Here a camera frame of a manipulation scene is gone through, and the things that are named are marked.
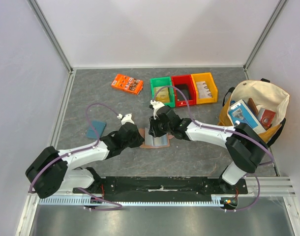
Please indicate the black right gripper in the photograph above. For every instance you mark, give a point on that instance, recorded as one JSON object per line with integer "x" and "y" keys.
{"x": 154, "y": 128}

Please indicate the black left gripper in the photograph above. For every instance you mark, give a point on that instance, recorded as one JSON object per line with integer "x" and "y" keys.
{"x": 139, "y": 140}

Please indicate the gold cards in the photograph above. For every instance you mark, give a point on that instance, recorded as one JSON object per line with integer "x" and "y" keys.
{"x": 162, "y": 94}

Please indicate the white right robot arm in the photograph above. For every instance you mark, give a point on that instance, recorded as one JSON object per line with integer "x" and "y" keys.
{"x": 244, "y": 145}

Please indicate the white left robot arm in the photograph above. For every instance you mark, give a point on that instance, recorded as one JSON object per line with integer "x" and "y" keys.
{"x": 58, "y": 170}

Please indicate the teal card wallet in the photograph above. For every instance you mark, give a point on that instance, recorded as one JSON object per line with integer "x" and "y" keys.
{"x": 97, "y": 130}

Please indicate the black card in red bin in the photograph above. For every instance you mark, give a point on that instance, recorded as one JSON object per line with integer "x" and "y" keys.
{"x": 182, "y": 89}

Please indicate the white cards in yellow bin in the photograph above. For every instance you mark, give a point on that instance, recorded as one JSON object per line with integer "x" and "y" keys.
{"x": 203, "y": 90}

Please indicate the green plastic bin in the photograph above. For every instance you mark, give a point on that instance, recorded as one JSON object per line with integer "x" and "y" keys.
{"x": 161, "y": 82}

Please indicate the red plastic bin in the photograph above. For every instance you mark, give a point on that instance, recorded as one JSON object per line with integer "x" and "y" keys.
{"x": 185, "y": 79}

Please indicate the orange snack box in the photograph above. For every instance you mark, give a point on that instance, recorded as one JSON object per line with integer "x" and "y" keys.
{"x": 127, "y": 84}

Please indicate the yellow plastic bin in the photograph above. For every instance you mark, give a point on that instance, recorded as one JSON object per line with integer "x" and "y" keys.
{"x": 208, "y": 78}

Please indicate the blue razor box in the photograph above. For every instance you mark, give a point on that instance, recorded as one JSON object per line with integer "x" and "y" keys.
{"x": 239, "y": 112}

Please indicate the brown wallet in bag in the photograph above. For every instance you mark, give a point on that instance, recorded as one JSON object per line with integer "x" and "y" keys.
{"x": 251, "y": 104}

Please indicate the red box in bag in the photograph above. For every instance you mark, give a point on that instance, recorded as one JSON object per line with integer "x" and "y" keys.
{"x": 265, "y": 117}

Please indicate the cream and mustard tote bag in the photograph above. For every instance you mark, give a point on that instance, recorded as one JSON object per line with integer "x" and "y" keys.
{"x": 265, "y": 95}

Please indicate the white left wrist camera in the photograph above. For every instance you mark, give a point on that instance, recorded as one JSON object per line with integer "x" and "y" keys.
{"x": 125, "y": 118}

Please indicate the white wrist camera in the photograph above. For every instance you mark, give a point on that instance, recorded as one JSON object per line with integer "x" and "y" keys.
{"x": 125, "y": 118}
{"x": 156, "y": 105}

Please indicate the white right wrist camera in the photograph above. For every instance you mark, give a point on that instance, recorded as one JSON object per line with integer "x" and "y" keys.
{"x": 156, "y": 105}

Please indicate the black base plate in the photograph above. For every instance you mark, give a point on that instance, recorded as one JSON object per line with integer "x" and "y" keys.
{"x": 164, "y": 189}

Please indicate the aluminium corner post right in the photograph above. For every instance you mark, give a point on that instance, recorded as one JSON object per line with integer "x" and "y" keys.
{"x": 264, "y": 34}

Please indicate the aluminium corner post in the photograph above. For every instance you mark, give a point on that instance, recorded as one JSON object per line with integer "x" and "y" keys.
{"x": 264, "y": 34}
{"x": 50, "y": 34}

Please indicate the aluminium corner post left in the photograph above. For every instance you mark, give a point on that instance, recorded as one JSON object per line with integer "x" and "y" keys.
{"x": 50, "y": 34}

